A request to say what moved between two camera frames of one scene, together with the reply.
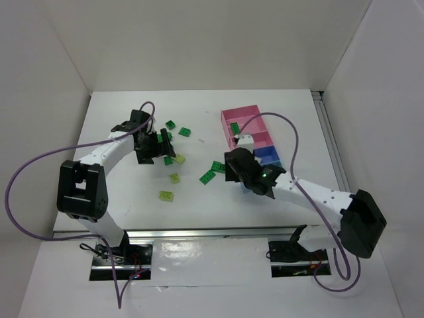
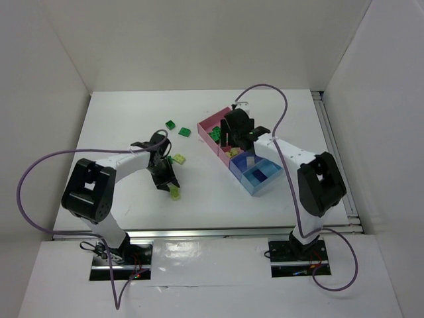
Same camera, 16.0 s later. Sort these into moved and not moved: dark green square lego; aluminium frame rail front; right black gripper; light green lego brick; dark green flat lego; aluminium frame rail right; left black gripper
Moved: left black gripper; right black gripper
Not moved: light green lego brick; aluminium frame rail right; dark green flat lego; aluminium frame rail front; dark green square lego
